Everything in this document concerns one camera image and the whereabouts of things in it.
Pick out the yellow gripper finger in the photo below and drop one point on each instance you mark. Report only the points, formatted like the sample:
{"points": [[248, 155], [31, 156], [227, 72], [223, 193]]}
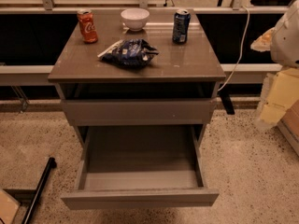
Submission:
{"points": [[264, 42], [279, 93]]}

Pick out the grey drawer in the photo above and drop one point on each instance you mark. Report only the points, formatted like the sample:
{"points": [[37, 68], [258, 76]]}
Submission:
{"points": [[140, 167], [100, 104]]}

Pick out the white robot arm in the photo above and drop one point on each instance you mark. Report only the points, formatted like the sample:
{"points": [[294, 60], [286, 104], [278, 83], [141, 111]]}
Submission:
{"points": [[285, 40]]}

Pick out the grey drawer cabinet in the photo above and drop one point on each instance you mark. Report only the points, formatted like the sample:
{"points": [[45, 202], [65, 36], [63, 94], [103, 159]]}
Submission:
{"points": [[194, 61]]}

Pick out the grey top drawer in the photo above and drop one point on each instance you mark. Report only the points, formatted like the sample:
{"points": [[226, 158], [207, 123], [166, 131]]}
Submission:
{"points": [[100, 104]]}

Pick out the cardboard box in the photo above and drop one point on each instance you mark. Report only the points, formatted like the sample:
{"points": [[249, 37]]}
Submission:
{"points": [[289, 126]]}

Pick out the black table leg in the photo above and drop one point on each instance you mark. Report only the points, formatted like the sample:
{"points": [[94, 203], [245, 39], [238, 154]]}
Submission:
{"points": [[226, 101]]}

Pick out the blue soda can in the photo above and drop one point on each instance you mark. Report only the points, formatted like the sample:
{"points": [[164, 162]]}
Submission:
{"points": [[182, 19]]}

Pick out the white bowl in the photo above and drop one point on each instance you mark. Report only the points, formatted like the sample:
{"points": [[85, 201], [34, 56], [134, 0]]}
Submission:
{"points": [[135, 18]]}

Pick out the blue chip bag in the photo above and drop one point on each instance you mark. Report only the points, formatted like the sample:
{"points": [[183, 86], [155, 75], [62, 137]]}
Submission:
{"points": [[132, 53]]}

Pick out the orange soda can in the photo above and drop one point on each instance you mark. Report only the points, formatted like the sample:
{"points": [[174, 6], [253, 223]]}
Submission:
{"points": [[86, 25]]}

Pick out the black metal bar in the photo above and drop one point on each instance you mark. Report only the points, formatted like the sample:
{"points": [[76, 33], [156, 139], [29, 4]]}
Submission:
{"points": [[51, 164]]}

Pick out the light wooden board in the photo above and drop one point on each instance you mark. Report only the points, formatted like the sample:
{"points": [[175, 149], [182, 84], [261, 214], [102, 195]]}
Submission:
{"points": [[9, 207]]}

